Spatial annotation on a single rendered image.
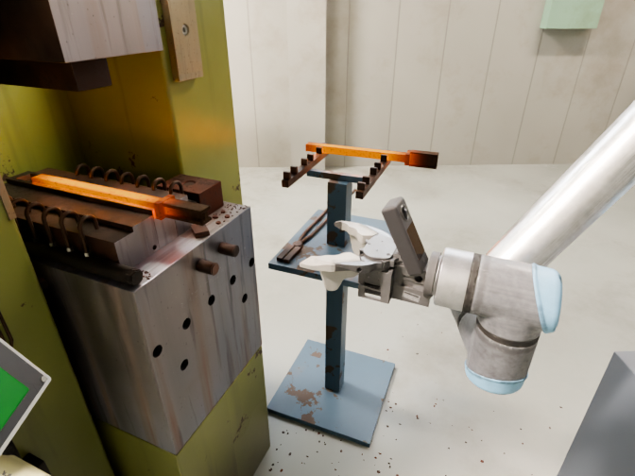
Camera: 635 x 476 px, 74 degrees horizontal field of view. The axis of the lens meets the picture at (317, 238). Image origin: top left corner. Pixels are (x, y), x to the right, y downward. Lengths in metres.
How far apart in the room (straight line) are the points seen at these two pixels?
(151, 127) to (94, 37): 0.42
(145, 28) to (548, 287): 0.74
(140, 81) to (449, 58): 3.18
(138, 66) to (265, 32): 2.73
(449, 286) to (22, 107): 1.05
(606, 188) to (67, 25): 0.81
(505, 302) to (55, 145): 1.13
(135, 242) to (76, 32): 0.35
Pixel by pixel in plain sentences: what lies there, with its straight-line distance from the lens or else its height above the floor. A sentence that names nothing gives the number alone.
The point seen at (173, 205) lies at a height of 1.01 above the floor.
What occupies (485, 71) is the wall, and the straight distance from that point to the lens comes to 4.12.
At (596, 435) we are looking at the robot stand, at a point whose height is 0.36.
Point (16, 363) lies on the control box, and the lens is 0.59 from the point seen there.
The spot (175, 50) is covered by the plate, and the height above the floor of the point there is 1.25.
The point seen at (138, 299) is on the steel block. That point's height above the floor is 0.90.
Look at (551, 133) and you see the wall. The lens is 4.54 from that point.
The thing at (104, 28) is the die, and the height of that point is 1.31.
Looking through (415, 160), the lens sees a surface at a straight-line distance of 1.32.
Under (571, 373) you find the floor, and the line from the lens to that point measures 2.12.
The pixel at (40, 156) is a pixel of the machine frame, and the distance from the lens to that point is 1.29.
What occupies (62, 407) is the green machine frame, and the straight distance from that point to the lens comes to 1.07.
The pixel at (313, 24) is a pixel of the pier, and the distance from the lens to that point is 3.63.
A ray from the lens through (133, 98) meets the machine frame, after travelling 1.16.
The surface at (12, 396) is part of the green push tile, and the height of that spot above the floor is 0.99.
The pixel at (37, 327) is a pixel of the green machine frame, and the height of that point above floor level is 0.82.
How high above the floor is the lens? 1.34
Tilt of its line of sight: 29 degrees down
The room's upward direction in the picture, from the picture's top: straight up
